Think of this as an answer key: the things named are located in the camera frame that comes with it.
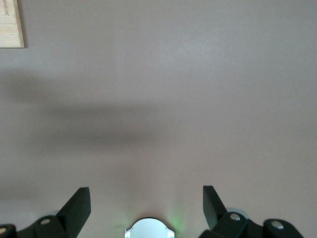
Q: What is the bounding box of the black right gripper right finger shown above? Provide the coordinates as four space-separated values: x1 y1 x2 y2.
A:
198 185 265 238

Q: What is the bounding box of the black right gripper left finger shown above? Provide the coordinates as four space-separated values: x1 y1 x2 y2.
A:
16 187 92 238

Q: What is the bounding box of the bamboo cutting board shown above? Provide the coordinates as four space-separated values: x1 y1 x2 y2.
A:
0 0 25 49

